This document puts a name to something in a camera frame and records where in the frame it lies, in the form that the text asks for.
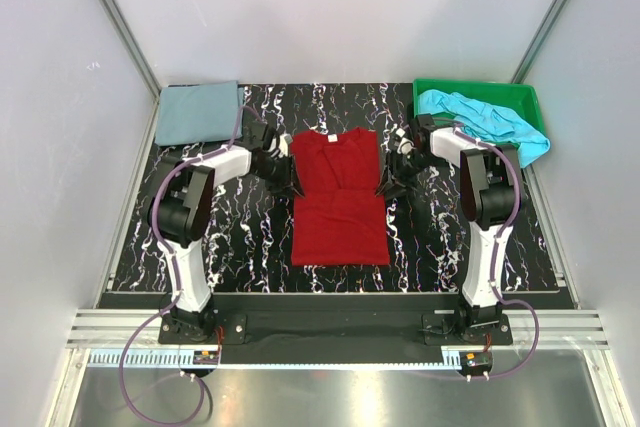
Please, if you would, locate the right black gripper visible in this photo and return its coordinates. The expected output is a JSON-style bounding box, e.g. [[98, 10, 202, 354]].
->
[[374, 149, 439, 202]]

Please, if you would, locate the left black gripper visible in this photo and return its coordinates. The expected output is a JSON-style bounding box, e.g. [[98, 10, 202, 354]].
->
[[253, 153, 304, 201]]

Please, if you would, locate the red t shirt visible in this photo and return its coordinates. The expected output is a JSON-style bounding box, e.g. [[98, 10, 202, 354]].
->
[[291, 127, 390, 266]]

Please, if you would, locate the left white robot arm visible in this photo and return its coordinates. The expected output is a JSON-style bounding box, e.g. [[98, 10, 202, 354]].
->
[[146, 120, 303, 343]]

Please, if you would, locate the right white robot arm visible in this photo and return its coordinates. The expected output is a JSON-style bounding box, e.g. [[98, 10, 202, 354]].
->
[[376, 114, 523, 344]]

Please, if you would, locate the crumpled cyan t shirt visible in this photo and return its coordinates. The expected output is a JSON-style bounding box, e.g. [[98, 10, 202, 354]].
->
[[416, 89, 551, 168]]

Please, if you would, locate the folded grey-blue t shirt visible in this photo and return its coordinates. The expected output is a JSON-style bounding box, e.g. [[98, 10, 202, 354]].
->
[[154, 81, 240, 147]]

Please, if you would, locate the green plastic bin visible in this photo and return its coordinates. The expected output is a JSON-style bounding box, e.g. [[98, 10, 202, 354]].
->
[[413, 79, 546, 135]]

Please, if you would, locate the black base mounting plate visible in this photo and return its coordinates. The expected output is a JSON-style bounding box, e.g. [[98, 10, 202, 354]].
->
[[158, 292, 512, 366]]

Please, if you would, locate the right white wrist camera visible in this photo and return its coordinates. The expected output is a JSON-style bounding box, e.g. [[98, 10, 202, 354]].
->
[[390, 127, 414, 156]]

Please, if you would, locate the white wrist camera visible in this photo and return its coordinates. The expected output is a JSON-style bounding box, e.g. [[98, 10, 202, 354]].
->
[[267, 133, 293, 158], [390, 127, 414, 156]]

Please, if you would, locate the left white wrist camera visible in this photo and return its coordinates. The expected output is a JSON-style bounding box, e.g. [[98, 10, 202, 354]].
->
[[267, 133, 293, 158]]

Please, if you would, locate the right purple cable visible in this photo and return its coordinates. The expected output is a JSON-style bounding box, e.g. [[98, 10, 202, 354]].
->
[[409, 115, 540, 381]]

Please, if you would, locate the purple cable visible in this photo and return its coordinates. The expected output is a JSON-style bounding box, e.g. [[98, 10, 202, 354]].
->
[[117, 105, 261, 423], [409, 115, 540, 381]]

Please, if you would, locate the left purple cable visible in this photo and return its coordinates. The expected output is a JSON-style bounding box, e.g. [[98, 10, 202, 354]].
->
[[117, 105, 261, 423]]

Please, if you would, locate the aluminium rail frame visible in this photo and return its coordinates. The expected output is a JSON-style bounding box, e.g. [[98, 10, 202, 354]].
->
[[66, 310, 609, 371]]

